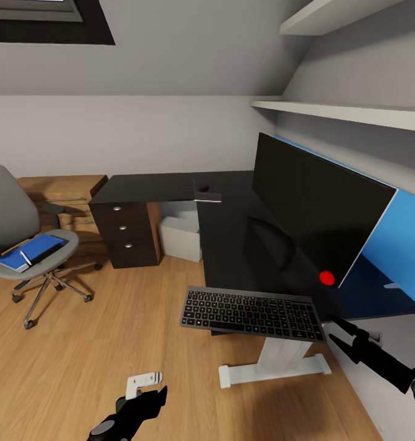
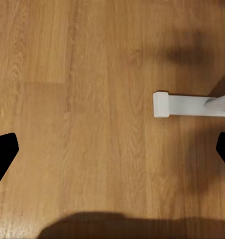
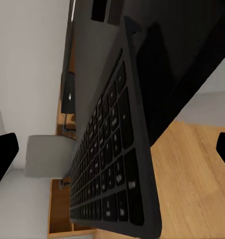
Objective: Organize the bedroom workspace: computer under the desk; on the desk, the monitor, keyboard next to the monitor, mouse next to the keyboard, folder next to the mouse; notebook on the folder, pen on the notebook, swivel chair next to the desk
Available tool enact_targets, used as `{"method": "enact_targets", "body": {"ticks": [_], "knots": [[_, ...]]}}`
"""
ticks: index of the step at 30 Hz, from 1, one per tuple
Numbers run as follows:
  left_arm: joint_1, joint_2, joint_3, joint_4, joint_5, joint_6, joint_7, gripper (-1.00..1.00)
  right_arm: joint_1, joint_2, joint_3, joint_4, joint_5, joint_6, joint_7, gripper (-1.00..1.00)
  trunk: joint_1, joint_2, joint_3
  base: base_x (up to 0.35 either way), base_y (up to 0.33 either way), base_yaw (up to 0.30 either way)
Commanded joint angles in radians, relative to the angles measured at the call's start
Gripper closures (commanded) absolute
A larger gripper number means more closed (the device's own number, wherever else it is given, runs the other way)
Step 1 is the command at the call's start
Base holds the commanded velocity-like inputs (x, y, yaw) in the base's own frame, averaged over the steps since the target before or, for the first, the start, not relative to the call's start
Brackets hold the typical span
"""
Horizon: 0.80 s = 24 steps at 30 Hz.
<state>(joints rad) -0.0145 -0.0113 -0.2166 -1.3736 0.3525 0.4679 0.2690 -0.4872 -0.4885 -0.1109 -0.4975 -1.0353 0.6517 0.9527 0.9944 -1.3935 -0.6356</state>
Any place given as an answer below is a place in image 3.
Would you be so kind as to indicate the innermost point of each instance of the monitor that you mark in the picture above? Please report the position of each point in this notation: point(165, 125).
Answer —
point(98, 10)

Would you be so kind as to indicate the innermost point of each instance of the bookcase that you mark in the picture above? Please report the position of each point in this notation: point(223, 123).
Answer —
point(59, 225)
point(55, 183)

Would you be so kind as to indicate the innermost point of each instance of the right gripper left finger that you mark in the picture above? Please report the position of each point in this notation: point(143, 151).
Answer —
point(8, 150)

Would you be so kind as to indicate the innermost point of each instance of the swivel chair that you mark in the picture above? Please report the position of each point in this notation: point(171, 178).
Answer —
point(49, 156)

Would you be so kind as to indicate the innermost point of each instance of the desk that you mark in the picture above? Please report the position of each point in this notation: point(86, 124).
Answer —
point(179, 52)

